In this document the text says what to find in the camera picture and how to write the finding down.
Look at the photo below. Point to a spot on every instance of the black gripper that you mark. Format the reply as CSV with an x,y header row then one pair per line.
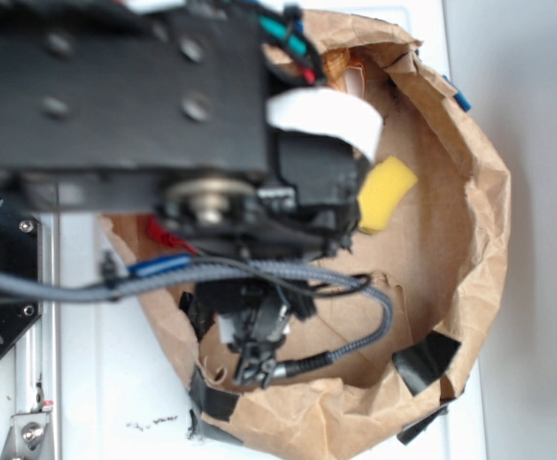
x,y
305,208

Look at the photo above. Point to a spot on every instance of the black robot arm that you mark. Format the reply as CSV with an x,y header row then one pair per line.
x,y
109,110

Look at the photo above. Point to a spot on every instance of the yellow sponge piece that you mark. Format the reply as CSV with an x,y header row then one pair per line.
x,y
384,188

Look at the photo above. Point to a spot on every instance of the brown paper bag bin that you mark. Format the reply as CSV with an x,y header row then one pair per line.
x,y
442,260

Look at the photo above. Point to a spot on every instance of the orange conch seashell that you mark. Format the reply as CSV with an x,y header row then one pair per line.
x,y
345,71

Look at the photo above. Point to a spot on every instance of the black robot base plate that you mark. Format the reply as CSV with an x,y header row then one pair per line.
x,y
0,306

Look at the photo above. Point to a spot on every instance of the aluminium extrusion rail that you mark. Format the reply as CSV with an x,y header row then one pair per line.
x,y
37,353

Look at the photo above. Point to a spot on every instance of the metal corner bracket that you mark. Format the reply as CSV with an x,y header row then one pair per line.
x,y
30,437

